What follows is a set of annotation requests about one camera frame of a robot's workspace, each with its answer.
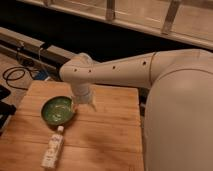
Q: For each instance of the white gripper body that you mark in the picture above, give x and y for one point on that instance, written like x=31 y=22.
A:
x=82 y=93

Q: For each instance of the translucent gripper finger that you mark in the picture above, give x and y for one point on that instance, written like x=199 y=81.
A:
x=92 y=105

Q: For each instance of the white plastic bottle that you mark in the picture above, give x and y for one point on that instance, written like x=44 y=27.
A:
x=54 y=148

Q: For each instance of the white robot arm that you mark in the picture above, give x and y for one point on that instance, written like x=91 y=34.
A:
x=178 y=123

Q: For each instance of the green ceramic bowl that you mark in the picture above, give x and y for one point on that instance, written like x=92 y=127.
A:
x=57 y=111

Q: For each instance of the blue object on floor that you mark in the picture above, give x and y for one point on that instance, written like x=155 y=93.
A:
x=41 y=75

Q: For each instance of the black equipment at left edge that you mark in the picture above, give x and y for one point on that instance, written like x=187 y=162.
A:
x=6 y=110

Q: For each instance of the baseboard rail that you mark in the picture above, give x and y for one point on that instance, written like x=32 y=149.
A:
x=44 y=55

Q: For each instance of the wooden window frame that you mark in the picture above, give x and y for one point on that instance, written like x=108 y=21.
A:
x=187 y=21

